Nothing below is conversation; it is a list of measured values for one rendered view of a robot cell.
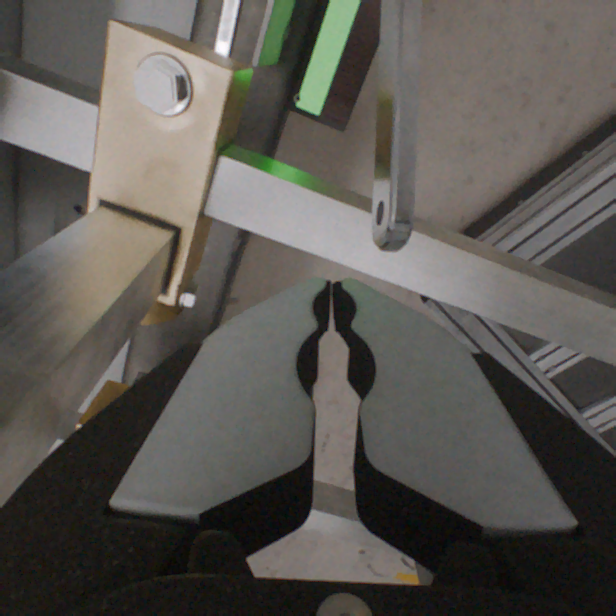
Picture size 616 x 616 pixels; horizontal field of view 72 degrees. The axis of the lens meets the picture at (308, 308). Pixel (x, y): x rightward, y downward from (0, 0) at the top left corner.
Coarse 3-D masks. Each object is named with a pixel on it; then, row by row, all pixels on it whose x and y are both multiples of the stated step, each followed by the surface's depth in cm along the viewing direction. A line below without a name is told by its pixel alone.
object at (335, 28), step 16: (336, 0) 28; (352, 0) 28; (336, 16) 29; (352, 16) 29; (320, 32) 29; (336, 32) 29; (320, 48) 30; (336, 48) 30; (320, 64) 30; (336, 64) 30; (304, 80) 31; (320, 80) 31; (304, 96) 31; (320, 96) 31
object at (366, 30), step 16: (368, 0) 28; (368, 16) 29; (352, 32) 29; (368, 32) 29; (352, 48) 29; (368, 48) 29; (352, 64) 30; (336, 80) 30; (352, 80) 30; (336, 96) 31; (352, 96) 31; (336, 112) 32
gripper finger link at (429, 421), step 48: (336, 288) 12; (384, 336) 9; (432, 336) 9; (384, 384) 8; (432, 384) 8; (480, 384) 8; (384, 432) 7; (432, 432) 7; (480, 432) 7; (384, 480) 6; (432, 480) 6; (480, 480) 6; (528, 480) 6; (384, 528) 7; (432, 528) 6; (480, 528) 6; (528, 528) 6; (432, 576) 7
